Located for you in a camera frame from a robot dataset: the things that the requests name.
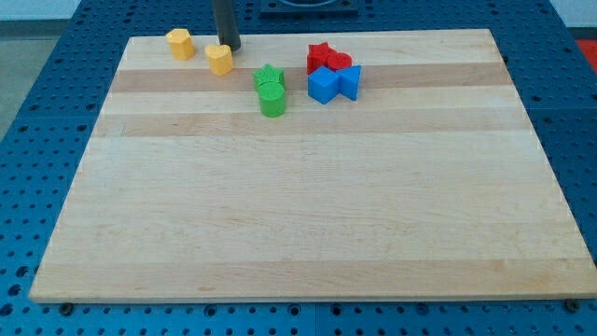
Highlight yellow hexagon block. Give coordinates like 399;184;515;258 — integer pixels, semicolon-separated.
166;28;195;61

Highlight wooden board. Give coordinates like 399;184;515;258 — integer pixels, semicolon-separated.
30;29;596;303

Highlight yellow heart block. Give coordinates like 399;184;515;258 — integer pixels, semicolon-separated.
204;45;234;77

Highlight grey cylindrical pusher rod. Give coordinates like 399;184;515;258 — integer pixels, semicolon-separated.
212;0;242;51

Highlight green star block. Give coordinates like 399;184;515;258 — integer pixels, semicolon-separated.
253;63;285;90

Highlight blue triangle block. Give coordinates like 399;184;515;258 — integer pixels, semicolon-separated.
336;65;361;101

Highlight green circle block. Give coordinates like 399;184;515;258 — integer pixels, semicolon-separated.
257;82;285;118

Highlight red circle block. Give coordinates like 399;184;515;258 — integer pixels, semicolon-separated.
326;52;353;72

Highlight blue cube block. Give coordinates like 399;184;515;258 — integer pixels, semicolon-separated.
308;66;340;105

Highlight red star block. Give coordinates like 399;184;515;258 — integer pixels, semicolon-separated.
307;42;336;75

